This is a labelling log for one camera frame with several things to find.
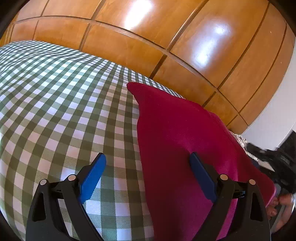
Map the crimson red fleece garment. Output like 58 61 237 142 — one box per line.
127 82 275 240

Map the person's right hand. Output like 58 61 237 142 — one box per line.
266 193 295 233

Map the floral patterned pillow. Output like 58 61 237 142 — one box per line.
230 131 259 162

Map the green white checkered bedsheet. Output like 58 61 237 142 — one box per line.
1 41 176 240

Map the glossy wooden wardrobe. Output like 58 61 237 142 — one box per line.
1 1 295 134

